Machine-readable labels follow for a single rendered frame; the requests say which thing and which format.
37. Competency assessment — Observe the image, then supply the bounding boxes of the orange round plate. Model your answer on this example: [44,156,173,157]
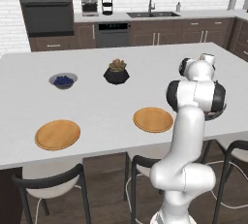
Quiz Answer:
[34,119,81,151]
[133,107,175,134]

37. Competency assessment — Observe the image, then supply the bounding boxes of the dark grey bowl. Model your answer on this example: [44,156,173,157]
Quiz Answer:
[202,103,228,121]

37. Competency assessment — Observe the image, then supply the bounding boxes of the succulent in black pot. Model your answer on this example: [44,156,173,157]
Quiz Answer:
[103,58,131,85]

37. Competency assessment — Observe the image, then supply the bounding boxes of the blueberries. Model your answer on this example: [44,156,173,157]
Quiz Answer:
[53,75,75,86]

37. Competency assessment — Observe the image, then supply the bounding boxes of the dark grey dishwasher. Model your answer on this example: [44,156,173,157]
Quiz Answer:
[95,21,132,48]

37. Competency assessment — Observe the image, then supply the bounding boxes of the black chair with white seat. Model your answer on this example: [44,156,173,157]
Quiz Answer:
[123,151,177,224]
[201,137,248,224]
[12,157,92,224]

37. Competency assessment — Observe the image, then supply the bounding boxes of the brown lower cupboards run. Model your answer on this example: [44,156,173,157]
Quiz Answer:
[28,17,248,63]

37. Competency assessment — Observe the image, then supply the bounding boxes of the dark sink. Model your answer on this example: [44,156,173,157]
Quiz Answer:
[126,11,182,19]

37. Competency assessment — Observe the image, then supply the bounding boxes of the black tiered stand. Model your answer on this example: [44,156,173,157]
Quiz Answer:
[101,0,114,16]

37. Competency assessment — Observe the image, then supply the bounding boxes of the silver coffee machine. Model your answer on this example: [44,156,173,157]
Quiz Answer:
[80,0,100,17]

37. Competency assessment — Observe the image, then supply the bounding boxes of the dark tap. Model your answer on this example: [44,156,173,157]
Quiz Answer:
[147,0,157,14]

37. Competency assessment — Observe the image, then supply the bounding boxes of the white paper towel roll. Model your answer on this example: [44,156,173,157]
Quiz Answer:
[227,0,238,12]

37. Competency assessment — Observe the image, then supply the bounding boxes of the built-in wall oven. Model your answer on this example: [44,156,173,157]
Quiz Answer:
[17,0,76,38]

